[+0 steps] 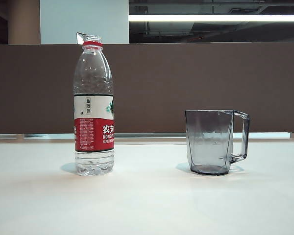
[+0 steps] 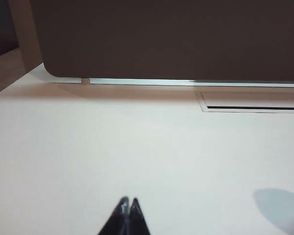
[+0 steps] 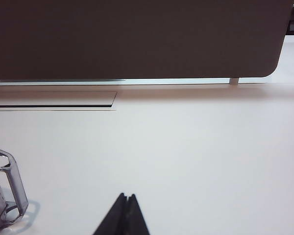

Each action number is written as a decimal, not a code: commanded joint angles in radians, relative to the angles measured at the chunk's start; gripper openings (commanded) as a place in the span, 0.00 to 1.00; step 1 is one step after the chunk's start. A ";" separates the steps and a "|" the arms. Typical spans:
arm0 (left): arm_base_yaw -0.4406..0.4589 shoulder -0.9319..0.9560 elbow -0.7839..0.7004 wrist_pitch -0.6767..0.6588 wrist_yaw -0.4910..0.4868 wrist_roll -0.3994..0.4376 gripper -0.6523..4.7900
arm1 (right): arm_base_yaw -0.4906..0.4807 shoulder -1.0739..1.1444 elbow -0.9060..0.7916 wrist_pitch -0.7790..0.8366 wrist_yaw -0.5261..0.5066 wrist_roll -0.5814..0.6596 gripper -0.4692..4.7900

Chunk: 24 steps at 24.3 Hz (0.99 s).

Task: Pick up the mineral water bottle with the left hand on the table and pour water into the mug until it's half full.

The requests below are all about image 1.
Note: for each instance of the clear water bottle red label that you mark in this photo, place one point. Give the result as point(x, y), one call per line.
point(94, 132)

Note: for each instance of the grey transparent faceted plastic mug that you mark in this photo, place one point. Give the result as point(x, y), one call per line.
point(208, 137)

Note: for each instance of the brown desk partition screen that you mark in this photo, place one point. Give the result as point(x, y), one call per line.
point(235, 85)

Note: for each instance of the long white ceiling light strip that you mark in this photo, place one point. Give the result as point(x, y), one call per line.
point(210, 18)

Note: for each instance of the beige round column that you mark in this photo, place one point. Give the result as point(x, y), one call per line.
point(24, 22)

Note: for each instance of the silver partition base rail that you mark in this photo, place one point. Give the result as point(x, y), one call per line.
point(149, 135)

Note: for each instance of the small silver wall plate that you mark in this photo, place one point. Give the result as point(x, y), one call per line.
point(79, 38)

